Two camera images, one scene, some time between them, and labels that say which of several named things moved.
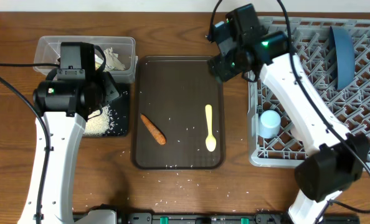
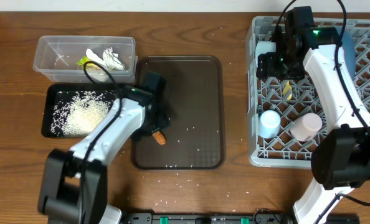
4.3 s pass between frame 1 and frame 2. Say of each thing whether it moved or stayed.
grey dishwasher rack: stayed
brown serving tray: stayed
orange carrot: stayed
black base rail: stayed
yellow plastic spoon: moved
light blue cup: stayed
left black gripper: moved
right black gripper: moved
